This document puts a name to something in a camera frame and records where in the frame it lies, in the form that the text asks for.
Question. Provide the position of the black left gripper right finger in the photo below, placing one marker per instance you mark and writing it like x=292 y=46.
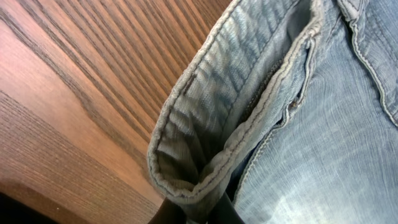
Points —
x=224 y=212

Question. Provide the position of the light blue denim shorts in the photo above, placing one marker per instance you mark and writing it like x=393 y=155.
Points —
x=291 y=106

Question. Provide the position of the folded black garment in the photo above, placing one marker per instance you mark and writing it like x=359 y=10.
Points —
x=15 y=212

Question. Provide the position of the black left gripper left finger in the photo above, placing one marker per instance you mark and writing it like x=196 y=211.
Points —
x=169 y=213

